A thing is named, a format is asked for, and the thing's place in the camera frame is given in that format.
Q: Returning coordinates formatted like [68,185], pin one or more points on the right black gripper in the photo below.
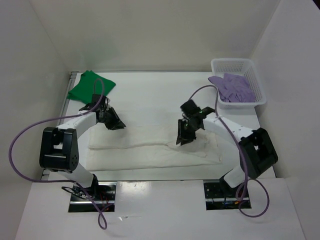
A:
[182,135]

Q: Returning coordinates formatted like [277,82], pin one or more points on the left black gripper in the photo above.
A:
[116,124]

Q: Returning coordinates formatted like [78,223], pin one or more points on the cream white t shirt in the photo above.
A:
[148,147]

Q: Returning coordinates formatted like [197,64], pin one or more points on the green t shirt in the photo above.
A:
[86,87]

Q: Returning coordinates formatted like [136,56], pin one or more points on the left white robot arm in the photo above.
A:
[59,150]

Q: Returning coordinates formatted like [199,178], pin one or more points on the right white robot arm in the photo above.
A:
[256,150]

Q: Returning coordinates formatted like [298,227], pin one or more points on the lavender t shirt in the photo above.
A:
[233,88]

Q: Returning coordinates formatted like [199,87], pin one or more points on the white plastic basket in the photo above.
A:
[243,67]

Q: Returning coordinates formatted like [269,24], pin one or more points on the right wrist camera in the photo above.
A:
[189,108]

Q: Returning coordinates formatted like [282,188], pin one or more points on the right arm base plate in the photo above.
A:
[218,197]

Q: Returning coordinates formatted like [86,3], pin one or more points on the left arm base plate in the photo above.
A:
[105,199]

